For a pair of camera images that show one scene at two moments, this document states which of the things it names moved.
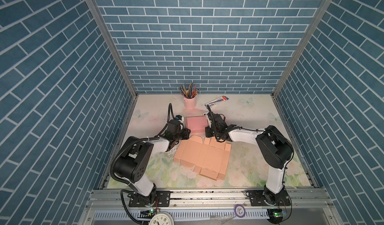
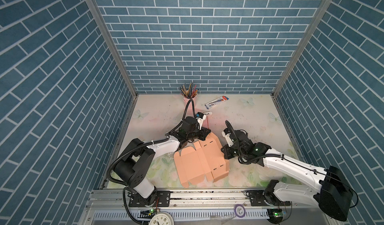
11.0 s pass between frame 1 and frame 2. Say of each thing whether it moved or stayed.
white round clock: stayed
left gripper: moved
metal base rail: stayed
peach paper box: moved
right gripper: moved
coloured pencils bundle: stayed
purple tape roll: stayed
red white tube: stayed
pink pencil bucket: stayed
